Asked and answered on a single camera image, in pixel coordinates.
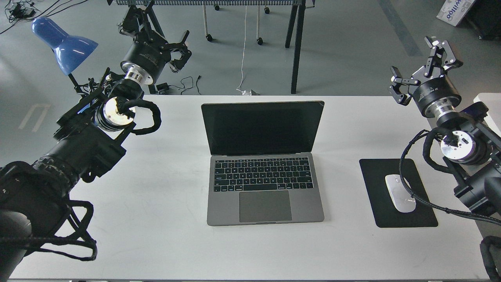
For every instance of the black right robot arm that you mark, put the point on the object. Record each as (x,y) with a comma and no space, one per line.
(460,144)

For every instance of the white cardboard box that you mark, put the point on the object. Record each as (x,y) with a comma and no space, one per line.
(453,11)

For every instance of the blue desk lamp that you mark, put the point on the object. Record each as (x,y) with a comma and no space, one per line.
(70,51)

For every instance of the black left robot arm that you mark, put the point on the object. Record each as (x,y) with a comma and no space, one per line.
(36,208)

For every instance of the black mouse pad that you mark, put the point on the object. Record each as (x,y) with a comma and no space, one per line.
(376,174)

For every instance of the white side table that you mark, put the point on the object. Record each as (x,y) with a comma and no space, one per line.
(493,102)

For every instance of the white computer mouse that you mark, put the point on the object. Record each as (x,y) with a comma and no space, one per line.
(400,197)

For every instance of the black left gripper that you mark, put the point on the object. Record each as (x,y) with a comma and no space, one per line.
(150,52)

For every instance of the grey laptop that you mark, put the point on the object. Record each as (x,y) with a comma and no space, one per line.
(262,168)

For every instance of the white rolling stand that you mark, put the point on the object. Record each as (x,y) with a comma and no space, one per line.
(227,24)

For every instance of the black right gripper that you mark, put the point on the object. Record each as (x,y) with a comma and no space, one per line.
(431,80)

